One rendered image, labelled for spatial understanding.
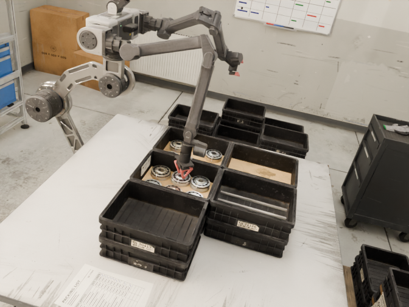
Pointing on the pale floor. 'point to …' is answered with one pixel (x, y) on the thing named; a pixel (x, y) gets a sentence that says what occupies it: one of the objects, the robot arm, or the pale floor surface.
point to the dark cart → (379, 179)
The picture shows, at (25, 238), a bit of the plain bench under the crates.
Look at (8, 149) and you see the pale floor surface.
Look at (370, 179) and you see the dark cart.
